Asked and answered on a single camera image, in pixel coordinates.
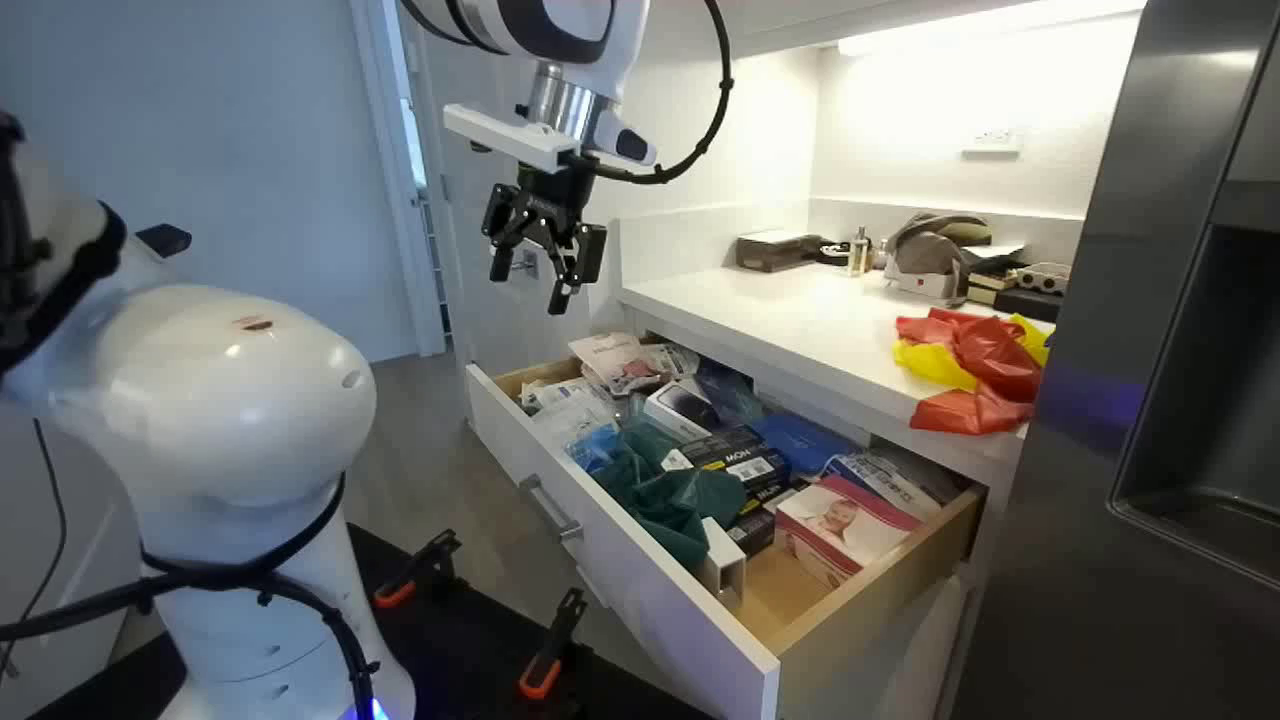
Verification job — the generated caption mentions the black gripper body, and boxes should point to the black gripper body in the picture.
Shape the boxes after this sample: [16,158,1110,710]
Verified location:
[479,152,614,256]

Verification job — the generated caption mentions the white wooden drawer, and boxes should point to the white wooden drawer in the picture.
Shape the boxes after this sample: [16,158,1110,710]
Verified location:
[461,328,991,720]

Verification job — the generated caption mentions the yellow plastic bag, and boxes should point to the yellow plastic bag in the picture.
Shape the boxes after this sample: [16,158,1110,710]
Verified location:
[888,315,1055,401]

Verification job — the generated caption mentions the white medical mask package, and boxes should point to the white medical mask package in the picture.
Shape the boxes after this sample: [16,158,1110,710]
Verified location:
[511,376,620,451]

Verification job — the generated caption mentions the white panel door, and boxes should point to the white panel door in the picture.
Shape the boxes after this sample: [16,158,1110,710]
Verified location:
[349,0,461,364]

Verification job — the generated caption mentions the white phone box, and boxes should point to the white phone box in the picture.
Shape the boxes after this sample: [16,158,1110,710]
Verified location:
[642,376,732,444]

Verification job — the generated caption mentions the white kitchen cabinet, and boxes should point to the white kitchen cabinet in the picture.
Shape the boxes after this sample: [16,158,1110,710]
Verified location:
[461,256,1074,720]

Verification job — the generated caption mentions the teal fabric pouch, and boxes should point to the teal fabric pouch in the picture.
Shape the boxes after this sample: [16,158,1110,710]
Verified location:
[581,418,754,573]

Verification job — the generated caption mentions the black small boxes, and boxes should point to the black small boxes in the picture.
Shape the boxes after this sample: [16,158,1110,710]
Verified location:
[659,425,802,558]

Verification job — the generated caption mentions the blue flat pack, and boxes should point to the blue flat pack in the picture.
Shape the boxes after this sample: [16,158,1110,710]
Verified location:
[748,410,859,484]

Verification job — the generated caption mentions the small amber bottle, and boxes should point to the small amber bottle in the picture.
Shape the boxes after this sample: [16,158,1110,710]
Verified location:
[844,223,882,280]

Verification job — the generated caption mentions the white small carton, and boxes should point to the white small carton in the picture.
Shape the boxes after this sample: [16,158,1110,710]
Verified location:
[696,514,754,602]

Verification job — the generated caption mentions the black orange spring clamp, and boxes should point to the black orange spring clamp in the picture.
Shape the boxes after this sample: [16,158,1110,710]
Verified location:
[370,523,463,617]
[517,583,598,710]

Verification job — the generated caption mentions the red and white book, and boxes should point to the red and white book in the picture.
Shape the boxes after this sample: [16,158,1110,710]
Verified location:
[774,475,925,579]

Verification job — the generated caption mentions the grey magazine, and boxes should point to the grey magazine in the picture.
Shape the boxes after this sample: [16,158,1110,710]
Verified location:
[829,450,953,523]

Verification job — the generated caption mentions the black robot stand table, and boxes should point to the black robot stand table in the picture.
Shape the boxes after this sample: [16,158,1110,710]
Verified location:
[37,523,714,720]

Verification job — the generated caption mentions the orange and yellow items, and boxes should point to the orange and yellow items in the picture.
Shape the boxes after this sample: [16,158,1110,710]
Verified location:
[894,307,1053,439]

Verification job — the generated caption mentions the black small countertop item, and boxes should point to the black small countertop item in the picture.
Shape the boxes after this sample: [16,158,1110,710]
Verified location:
[996,265,1074,326]

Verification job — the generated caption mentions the stainless steel refrigerator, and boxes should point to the stainless steel refrigerator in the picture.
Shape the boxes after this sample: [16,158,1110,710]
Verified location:
[948,0,1280,720]

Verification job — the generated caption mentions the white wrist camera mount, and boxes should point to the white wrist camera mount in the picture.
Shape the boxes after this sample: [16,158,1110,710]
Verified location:
[442,99,659,182]

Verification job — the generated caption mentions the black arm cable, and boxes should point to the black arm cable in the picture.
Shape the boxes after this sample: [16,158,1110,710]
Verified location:
[584,0,740,190]

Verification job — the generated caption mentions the silver drawer handle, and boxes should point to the silver drawer handle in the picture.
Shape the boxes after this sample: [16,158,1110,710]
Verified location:
[517,474,587,550]

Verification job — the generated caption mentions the white wall outlet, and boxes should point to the white wall outlet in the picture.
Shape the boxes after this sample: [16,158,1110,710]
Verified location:
[962,130,1030,166]

